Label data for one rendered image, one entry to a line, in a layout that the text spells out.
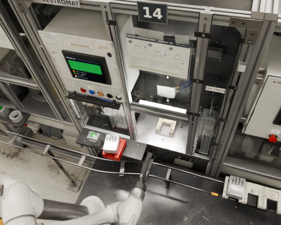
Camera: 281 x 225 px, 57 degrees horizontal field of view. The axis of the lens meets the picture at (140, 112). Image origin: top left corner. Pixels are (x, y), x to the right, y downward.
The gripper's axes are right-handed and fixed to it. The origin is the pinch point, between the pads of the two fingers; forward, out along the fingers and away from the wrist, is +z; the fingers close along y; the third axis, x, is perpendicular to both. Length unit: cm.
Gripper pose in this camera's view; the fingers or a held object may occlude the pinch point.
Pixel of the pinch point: (149, 159)
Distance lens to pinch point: 164.2
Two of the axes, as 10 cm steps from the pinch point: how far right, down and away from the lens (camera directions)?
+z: 3.3, -7.8, 5.4
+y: -0.9, -5.9, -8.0
